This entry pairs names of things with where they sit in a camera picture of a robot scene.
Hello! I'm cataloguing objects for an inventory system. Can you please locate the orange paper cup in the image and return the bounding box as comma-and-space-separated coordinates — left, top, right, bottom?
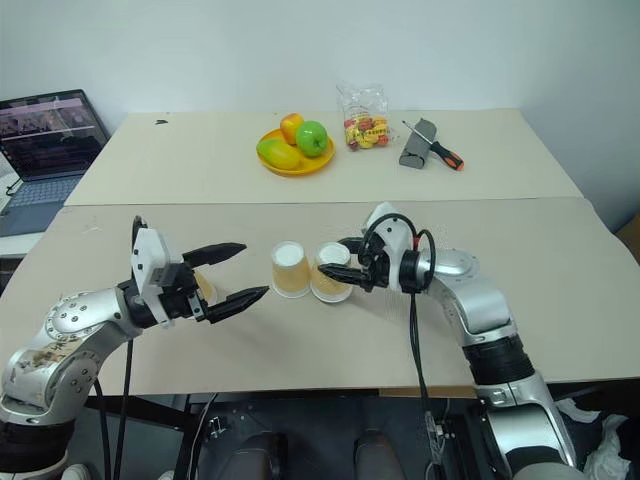
269, 241, 311, 300
310, 242, 353, 305
192, 269, 219, 306

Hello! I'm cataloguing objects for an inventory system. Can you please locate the open grey laptop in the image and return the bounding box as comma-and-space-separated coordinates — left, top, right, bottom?
0, 89, 113, 239

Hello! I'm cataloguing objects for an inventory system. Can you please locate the clear bag of candies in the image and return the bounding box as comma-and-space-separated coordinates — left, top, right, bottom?
336, 82, 392, 153

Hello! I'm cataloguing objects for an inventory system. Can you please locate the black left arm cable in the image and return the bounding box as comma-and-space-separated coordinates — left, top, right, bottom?
112, 215, 150, 480

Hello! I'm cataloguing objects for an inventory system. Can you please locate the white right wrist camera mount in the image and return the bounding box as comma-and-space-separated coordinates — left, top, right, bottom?
366, 201, 417, 292

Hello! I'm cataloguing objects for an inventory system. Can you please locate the white crumpled cloth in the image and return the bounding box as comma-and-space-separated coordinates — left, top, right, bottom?
559, 397, 637, 480

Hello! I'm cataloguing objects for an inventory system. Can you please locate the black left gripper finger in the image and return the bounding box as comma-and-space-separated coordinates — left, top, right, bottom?
202, 285, 271, 325
182, 242, 248, 267

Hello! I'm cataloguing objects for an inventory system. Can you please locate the yellow plate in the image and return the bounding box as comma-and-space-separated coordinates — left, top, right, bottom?
256, 127, 336, 178

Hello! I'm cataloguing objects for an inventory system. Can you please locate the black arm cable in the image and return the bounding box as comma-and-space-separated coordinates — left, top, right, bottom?
360, 213, 447, 472
112, 215, 150, 480

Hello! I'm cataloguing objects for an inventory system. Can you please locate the orange black screwdriver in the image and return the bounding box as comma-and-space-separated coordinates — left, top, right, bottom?
402, 118, 467, 173

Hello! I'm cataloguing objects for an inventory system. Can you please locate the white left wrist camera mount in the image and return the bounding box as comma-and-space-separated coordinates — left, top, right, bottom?
130, 227, 175, 329

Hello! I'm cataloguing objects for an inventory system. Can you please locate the brown cardboard box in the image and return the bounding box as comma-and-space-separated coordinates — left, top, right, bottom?
613, 211, 640, 252

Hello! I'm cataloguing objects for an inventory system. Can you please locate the grey knife sharpener block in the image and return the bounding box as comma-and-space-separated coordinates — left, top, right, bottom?
398, 117, 438, 171

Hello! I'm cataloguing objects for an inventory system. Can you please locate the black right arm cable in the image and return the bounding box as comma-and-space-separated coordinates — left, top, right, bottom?
360, 213, 447, 472

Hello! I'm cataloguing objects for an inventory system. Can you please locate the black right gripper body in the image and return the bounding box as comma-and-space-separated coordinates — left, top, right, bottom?
357, 239, 402, 293

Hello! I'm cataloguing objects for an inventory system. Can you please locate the orange yellow peach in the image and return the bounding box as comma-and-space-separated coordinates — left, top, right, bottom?
279, 113, 306, 146

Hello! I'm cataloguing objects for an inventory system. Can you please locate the green apple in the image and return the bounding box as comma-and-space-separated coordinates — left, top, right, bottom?
295, 120, 330, 159

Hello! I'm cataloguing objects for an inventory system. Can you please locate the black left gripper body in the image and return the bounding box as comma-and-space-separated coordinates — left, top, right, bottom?
150, 262, 209, 322

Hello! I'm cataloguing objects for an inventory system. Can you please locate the white thin cable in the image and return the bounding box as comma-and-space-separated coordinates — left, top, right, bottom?
188, 393, 220, 480

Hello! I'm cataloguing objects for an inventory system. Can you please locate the yellow green mango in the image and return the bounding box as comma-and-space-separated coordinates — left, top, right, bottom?
256, 138, 303, 171

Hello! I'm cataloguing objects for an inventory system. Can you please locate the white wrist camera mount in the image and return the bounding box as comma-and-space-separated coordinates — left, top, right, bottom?
366, 201, 417, 292
130, 227, 175, 329

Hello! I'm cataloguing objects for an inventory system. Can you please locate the black hanging cable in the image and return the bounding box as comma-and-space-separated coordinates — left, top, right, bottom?
92, 377, 113, 480

